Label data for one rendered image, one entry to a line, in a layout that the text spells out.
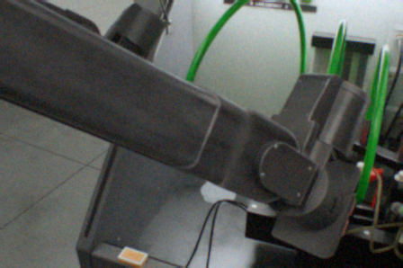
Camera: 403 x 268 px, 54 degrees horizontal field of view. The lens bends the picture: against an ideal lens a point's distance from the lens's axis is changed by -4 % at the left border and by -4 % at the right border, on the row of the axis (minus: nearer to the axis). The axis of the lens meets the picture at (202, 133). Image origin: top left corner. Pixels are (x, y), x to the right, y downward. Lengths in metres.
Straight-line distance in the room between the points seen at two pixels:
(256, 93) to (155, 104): 0.88
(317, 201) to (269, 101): 0.79
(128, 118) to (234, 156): 0.08
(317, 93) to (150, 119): 0.16
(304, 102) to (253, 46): 0.73
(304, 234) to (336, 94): 0.16
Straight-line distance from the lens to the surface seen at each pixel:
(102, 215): 0.87
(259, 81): 1.10
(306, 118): 0.34
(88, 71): 0.23
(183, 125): 0.26
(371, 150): 0.66
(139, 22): 0.65
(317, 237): 0.45
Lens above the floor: 1.56
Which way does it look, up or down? 30 degrees down
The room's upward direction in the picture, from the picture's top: straight up
